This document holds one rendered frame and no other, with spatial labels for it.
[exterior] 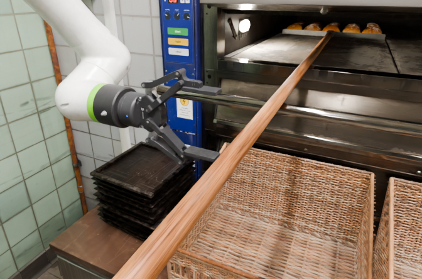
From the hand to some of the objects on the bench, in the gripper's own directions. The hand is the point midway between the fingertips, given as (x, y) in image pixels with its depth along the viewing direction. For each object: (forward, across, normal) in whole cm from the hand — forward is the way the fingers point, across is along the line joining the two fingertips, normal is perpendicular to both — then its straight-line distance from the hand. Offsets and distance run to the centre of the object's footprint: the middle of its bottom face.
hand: (212, 125), depth 58 cm
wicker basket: (+9, +60, -32) cm, 68 cm away
